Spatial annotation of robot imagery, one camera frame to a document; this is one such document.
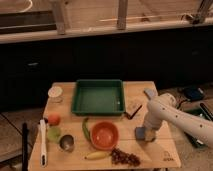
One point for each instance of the orange tomato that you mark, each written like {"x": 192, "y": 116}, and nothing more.
{"x": 54, "y": 119}

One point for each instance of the green chili pepper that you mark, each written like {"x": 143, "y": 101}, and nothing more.
{"x": 85, "y": 129}

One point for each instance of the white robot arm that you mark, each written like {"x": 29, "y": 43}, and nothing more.
{"x": 163, "y": 108}

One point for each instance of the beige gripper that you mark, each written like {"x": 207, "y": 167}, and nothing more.
{"x": 150, "y": 135}

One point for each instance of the green apple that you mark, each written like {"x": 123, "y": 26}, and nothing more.
{"x": 53, "y": 134}

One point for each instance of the small metal cup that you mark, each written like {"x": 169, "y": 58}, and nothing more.
{"x": 66, "y": 143}

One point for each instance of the bunch of dark grapes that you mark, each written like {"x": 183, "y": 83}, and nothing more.
{"x": 120, "y": 157}

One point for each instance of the black pole stand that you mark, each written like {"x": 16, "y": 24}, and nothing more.
{"x": 24, "y": 147}

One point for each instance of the grey blue cloth piece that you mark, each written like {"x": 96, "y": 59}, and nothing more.
{"x": 150, "y": 93}

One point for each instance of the blue sponge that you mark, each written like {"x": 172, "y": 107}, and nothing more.
{"x": 140, "y": 133}

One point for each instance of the orange bowl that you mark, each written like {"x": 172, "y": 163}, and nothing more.
{"x": 104, "y": 135}

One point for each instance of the green plastic tray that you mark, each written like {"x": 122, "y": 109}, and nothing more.
{"x": 93, "y": 97}

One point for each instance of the yellow banana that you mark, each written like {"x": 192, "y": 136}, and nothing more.
{"x": 97, "y": 155}

